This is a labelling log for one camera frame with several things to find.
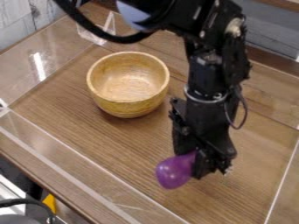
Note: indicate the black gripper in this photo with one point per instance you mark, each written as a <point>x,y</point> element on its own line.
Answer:
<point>201,131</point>

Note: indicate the purple toy eggplant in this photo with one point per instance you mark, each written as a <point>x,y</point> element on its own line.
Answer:
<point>174,171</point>

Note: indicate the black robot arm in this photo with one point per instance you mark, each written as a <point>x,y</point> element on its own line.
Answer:
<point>212,26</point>

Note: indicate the brown wooden bowl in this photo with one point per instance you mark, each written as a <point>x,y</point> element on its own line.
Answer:
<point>129,83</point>

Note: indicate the yellow tag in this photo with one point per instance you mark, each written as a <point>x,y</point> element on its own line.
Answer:
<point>50,201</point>

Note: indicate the clear acrylic tray wall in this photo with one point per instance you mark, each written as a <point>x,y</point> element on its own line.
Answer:
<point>95,193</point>

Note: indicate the clear acrylic corner bracket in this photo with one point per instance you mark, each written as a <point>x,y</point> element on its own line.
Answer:
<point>94,34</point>

